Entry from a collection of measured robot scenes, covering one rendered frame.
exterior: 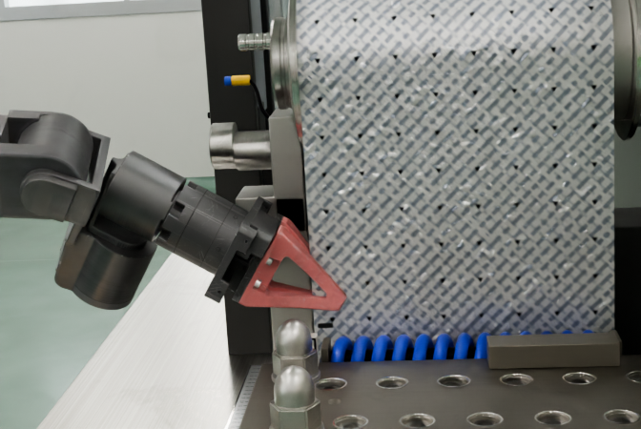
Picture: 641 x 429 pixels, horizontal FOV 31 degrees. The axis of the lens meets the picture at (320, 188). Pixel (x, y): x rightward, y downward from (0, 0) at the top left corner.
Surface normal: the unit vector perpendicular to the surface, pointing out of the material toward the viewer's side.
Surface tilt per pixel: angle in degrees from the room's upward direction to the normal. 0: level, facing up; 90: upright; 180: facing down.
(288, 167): 90
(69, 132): 43
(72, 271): 111
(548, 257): 90
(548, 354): 90
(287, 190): 90
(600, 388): 0
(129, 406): 0
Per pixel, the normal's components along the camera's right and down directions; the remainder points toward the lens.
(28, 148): 0.09, -0.84
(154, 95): -0.08, 0.21
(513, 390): -0.06, -0.98
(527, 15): -0.10, -0.30
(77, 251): 0.07, 0.55
